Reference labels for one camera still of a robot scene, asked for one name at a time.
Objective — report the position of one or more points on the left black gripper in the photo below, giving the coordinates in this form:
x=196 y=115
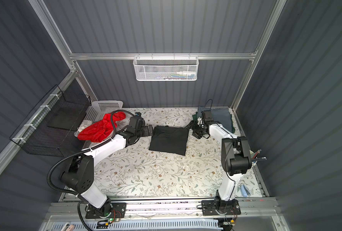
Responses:
x=146 y=133

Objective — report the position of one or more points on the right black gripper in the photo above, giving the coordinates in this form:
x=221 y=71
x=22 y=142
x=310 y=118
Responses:
x=193 y=125

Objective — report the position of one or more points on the black t-shirt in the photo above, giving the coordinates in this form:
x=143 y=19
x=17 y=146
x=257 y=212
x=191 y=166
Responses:
x=171 y=140

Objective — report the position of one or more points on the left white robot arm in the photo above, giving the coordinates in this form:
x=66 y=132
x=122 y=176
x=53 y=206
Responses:
x=79 y=176

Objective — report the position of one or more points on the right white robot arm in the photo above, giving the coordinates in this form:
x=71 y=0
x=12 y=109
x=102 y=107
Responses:
x=235 y=152

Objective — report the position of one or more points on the folded grey-blue t-shirt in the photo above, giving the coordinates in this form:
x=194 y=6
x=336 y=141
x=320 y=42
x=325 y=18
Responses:
x=221 y=115

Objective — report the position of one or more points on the red t-shirt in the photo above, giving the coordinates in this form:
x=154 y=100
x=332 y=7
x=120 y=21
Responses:
x=101 y=130

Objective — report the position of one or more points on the floral table mat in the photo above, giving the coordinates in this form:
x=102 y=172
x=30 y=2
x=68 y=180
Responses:
x=137 y=172

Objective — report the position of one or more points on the white plastic laundry basket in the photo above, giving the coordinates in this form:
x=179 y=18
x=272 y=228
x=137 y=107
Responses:
x=98 y=109

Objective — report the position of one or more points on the white cloth in basket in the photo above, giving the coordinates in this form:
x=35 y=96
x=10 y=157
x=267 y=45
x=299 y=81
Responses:
x=83 y=125

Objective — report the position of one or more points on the white pen cup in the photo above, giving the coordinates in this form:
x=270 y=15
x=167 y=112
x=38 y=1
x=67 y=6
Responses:
x=256 y=157

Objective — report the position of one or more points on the light blue small object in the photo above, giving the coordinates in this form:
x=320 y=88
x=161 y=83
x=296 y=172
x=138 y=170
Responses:
x=244 y=191

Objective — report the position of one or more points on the white wire wall basket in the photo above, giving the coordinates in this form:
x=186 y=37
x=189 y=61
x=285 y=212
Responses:
x=172 y=68

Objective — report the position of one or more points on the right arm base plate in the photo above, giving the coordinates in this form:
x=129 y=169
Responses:
x=217 y=207

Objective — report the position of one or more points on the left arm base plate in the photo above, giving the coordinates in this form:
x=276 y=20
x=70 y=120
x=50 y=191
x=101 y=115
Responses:
x=107 y=211

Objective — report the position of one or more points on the black wire wall basket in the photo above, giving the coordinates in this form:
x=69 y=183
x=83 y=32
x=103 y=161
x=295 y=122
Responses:
x=50 y=131

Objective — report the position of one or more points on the white slotted cable duct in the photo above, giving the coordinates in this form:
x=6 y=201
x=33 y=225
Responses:
x=156 y=225

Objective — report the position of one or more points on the aluminium front rail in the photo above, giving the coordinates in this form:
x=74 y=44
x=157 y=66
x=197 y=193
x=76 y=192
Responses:
x=168 y=208

